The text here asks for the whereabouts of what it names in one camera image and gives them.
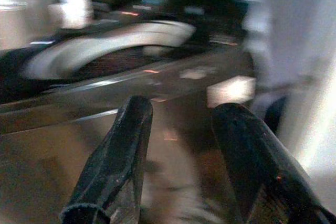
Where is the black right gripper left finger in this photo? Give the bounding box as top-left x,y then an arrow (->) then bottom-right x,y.
59,95 -> 154,224

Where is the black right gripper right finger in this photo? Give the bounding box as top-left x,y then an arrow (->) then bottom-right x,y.
211,103 -> 336,224

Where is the white washing machine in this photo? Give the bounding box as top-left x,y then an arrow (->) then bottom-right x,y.
0,0 -> 92,51

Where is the white cloth garment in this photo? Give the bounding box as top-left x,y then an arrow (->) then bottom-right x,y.
244,0 -> 336,209

